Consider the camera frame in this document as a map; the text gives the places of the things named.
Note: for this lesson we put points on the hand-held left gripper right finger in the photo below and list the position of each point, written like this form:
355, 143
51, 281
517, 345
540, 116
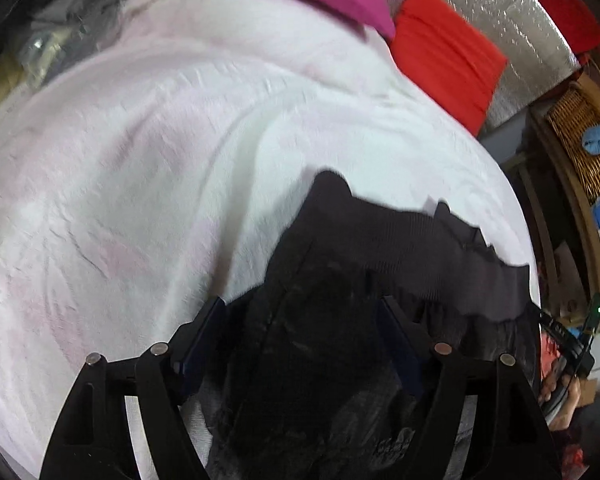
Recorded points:
405, 350

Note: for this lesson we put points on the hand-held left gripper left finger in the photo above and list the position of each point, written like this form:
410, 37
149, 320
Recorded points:
202, 345

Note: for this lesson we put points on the dark quilted jacket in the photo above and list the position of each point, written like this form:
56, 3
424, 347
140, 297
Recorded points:
330, 360

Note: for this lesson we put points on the person's right forearm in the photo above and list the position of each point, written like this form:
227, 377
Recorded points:
587, 445

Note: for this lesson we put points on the grey crumpled clothes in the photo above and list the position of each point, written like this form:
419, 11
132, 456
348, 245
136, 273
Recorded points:
75, 15

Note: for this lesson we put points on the person's right hand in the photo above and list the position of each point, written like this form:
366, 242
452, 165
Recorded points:
550, 385

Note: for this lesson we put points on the white bed blanket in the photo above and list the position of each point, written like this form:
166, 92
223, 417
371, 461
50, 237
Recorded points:
130, 185

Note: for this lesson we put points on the wicker basket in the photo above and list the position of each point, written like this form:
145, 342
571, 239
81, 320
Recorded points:
575, 135

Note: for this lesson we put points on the red pillow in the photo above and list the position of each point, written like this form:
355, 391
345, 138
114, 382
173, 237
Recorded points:
445, 55

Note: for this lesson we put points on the silver foil mat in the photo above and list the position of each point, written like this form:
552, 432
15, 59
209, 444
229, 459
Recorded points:
520, 25

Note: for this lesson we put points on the beige cloth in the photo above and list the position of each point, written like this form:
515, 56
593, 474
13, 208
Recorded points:
0, 90

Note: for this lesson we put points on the red cloth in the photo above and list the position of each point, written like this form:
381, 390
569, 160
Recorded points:
565, 0

